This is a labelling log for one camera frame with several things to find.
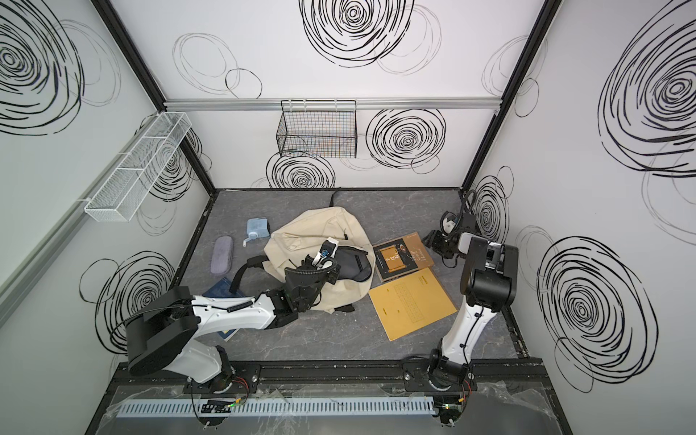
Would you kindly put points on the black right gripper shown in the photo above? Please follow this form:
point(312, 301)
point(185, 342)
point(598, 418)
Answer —
point(438, 241)

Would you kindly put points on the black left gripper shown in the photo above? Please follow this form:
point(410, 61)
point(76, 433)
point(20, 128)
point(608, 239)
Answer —
point(333, 274)

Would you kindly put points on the cream canvas backpack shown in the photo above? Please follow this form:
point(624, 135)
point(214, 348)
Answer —
point(318, 238)

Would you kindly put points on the brown black scroll book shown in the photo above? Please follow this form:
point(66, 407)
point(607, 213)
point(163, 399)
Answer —
point(401, 256)

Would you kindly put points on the yellow grid exercise book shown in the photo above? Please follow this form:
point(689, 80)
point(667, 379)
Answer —
point(408, 304)

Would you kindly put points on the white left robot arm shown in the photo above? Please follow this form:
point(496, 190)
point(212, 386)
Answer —
point(164, 335)

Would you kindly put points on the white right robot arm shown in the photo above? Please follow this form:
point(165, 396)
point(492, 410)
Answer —
point(488, 284)

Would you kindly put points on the light blue pencil sharpener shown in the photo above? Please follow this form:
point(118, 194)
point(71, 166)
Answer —
point(256, 228)

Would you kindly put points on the purple pencil case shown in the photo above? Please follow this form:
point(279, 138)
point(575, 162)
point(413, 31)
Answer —
point(221, 258)

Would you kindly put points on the dark blue book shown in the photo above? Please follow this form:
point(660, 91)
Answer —
point(222, 290)

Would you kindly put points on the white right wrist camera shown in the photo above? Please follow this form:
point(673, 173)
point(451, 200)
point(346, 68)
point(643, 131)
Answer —
point(448, 223)

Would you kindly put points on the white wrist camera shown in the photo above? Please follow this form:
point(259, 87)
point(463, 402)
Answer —
point(327, 252)
point(448, 223)

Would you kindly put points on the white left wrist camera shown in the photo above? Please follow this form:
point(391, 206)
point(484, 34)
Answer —
point(327, 252)

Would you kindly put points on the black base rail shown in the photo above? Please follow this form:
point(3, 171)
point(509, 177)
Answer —
point(411, 375)

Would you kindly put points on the black wire basket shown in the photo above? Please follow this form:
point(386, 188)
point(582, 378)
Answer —
point(322, 128)

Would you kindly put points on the white slotted cable duct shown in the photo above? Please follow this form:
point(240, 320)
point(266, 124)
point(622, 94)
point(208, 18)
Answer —
point(272, 407)

